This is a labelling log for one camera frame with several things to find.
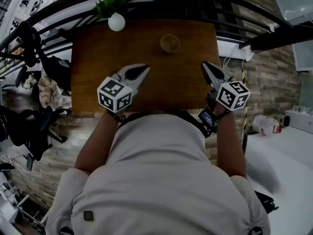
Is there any white flower bunch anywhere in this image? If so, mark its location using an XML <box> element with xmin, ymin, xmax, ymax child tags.
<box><xmin>23</xmin><ymin>74</ymin><xmax>38</xmax><ymax>90</ymax></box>

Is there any yellow black striped tape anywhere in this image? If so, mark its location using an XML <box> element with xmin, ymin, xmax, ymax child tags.
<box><xmin>241</xmin><ymin>70</ymin><xmax>248</xmax><ymax>141</ymax></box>

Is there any white storage box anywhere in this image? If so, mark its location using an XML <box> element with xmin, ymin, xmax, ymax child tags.
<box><xmin>285</xmin><ymin>105</ymin><xmax>313</xmax><ymax>134</ymax></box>

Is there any black waist device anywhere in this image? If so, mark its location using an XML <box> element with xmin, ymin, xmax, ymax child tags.
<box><xmin>198</xmin><ymin>108</ymin><xmax>218</xmax><ymax>138</ymax></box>

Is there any black office chair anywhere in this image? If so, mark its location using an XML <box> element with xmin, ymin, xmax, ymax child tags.
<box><xmin>0</xmin><ymin>105</ymin><xmax>67</xmax><ymax>171</ymax></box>

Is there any white wooden rack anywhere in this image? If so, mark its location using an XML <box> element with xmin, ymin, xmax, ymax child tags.
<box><xmin>14</xmin><ymin>194</ymin><xmax>47</xmax><ymax>230</ymax></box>

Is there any green artificial plant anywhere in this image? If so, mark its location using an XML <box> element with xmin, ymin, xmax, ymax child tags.
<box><xmin>94</xmin><ymin>0</ymin><xmax>128</xmax><ymax>19</ymax></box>

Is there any white cable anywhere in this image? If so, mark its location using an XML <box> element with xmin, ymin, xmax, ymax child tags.
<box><xmin>221</xmin><ymin>47</ymin><xmax>245</xmax><ymax>71</ymax></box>

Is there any small wooden bowl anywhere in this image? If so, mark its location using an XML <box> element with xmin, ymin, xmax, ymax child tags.
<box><xmin>160</xmin><ymin>34</ymin><xmax>181</xmax><ymax>53</ymax></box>

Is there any small black white device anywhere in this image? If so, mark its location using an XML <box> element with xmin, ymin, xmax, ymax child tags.
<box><xmin>276</xmin><ymin>115</ymin><xmax>291</xmax><ymax>127</ymax></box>

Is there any person's left forearm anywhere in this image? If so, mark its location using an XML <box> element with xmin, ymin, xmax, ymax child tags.
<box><xmin>74</xmin><ymin>110</ymin><xmax>123</xmax><ymax>173</ymax></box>

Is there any dark wooden post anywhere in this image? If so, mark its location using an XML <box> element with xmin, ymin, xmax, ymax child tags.
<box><xmin>238</xmin><ymin>24</ymin><xmax>313</xmax><ymax>52</ymax></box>

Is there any white ceramic vase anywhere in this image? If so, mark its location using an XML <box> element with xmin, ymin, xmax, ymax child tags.
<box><xmin>108</xmin><ymin>12</ymin><xmax>126</xmax><ymax>32</ymax></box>

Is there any black hanging bag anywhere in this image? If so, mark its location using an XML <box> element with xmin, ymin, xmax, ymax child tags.
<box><xmin>14</xmin><ymin>21</ymin><xmax>72</xmax><ymax>89</ymax></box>

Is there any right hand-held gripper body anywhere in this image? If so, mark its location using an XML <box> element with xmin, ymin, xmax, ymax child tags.
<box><xmin>206</xmin><ymin>80</ymin><xmax>251</xmax><ymax>112</ymax></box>

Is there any person's white shirt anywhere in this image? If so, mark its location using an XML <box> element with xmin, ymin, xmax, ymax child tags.
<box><xmin>45</xmin><ymin>113</ymin><xmax>271</xmax><ymax>235</ymax></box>

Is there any black wrist strap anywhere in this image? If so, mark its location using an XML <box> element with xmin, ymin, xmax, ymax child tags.
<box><xmin>106</xmin><ymin>110</ymin><xmax>127</xmax><ymax>123</ymax></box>
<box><xmin>214</xmin><ymin>109</ymin><xmax>233</xmax><ymax>122</ymax></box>

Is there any black curved railing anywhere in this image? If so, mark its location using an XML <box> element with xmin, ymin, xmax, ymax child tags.
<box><xmin>0</xmin><ymin>0</ymin><xmax>294</xmax><ymax>66</ymax></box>

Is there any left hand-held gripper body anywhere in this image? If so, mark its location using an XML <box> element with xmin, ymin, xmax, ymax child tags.
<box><xmin>97</xmin><ymin>72</ymin><xmax>134</xmax><ymax>114</ymax></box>

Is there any person's right forearm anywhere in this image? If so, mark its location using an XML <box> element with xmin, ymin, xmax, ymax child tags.
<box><xmin>215</xmin><ymin>104</ymin><xmax>247</xmax><ymax>178</ymax></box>

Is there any beige crumpled cloth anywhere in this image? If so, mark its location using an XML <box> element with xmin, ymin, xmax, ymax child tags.
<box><xmin>38</xmin><ymin>76</ymin><xmax>72</xmax><ymax>111</ymax></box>

